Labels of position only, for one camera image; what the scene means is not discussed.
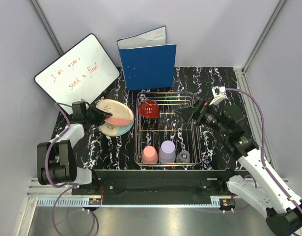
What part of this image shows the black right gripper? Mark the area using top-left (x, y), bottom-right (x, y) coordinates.
top-left (174, 98), bottom-right (230, 138)

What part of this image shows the cream and blue plate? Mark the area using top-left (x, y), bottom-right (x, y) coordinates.
top-left (98, 117), bottom-right (134, 137)

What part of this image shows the cream and pink plate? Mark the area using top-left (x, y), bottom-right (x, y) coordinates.
top-left (96, 99), bottom-right (134, 126)

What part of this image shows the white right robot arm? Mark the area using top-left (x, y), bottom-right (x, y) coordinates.
top-left (174, 99), bottom-right (302, 236)

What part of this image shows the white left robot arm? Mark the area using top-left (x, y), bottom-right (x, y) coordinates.
top-left (37, 100), bottom-right (112, 195)

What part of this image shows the red bowl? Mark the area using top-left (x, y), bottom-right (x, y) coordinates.
top-left (138, 99), bottom-right (159, 118)

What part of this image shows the whiteboard with red writing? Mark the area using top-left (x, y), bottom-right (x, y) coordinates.
top-left (34, 34), bottom-right (120, 104)

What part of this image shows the clear glass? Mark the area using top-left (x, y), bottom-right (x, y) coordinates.
top-left (176, 150), bottom-right (190, 163)

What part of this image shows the lilac cup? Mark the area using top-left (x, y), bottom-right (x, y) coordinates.
top-left (158, 141), bottom-right (176, 164)

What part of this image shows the pink cup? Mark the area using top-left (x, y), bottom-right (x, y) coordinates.
top-left (142, 146), bottom-right (158, 164)

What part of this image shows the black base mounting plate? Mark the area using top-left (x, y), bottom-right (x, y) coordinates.
top-left (72, 170), bottom-right (234, 207)

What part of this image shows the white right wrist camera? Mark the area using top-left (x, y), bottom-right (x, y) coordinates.
top-left (210, 86), bottom-right (226, 105)

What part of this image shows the wire dish rack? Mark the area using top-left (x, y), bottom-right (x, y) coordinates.
top-left (135, 91), bottom-right (203, 167)

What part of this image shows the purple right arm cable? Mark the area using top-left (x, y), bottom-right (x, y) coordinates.
top-left (224, 88), bottom-right (302, 222)

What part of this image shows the blue ring binder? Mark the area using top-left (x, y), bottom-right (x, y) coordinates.
top-left (117, 26), bottom-right (177, 90)

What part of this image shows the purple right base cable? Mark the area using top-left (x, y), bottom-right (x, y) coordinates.
top-left (223, 175), bottom-right (259, 213)

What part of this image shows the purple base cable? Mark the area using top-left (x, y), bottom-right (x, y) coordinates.
top-left (53, 188), bottom-right (99, 236)
top-left (223, 175), bottom-right (259, 213)

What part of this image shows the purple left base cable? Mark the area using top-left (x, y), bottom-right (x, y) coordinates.
top-left (53, 188), bottom-right (99, 236)

